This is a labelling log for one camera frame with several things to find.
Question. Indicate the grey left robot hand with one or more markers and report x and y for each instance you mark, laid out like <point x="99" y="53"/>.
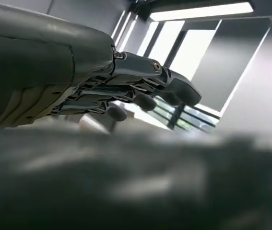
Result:
<point x="42" y="63"/>

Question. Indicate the ceiling light panel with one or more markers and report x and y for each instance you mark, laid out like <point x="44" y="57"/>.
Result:
<point x="198" y="11"/>

